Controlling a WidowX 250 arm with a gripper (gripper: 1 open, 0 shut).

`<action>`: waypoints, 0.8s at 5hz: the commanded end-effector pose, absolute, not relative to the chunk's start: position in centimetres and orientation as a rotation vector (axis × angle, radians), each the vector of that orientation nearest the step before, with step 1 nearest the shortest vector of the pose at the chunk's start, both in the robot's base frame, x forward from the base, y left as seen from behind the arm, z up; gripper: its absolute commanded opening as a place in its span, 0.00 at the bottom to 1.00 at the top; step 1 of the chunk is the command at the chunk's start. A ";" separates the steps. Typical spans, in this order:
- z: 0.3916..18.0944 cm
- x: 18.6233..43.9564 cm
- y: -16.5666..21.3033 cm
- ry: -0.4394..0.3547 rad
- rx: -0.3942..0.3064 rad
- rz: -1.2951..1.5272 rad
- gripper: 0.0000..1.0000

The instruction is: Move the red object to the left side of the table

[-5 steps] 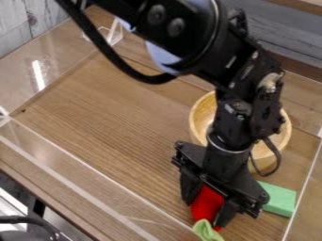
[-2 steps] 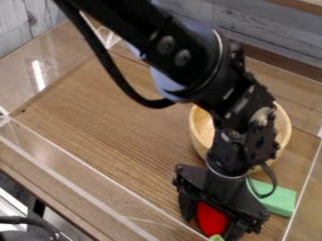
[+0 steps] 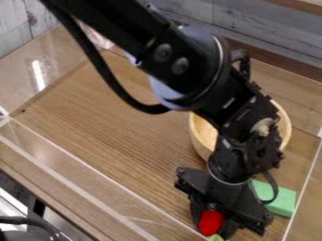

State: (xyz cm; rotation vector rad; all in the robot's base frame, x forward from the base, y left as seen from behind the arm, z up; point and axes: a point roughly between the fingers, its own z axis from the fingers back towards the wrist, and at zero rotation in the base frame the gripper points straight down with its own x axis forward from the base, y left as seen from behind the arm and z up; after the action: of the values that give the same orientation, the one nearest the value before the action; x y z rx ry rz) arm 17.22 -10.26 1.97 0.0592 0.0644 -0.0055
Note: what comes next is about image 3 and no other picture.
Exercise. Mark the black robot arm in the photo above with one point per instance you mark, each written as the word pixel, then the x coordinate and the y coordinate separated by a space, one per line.
pixel 198 76

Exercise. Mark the clear acrylic front wall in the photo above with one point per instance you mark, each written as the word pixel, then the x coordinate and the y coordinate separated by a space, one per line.
pixel 104 209

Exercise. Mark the light wooden bowl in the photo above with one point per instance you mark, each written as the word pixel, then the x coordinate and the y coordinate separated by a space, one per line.
pixel 203 134

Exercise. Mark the green rectangular sponge block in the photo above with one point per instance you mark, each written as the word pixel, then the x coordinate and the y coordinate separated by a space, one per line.
pixel 282 206

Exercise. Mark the red felt strawberry toy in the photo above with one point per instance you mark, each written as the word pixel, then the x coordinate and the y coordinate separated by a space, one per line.
pixel 210 222

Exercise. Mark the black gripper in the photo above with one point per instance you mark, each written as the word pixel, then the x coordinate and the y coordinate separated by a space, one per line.
pixel 233 200

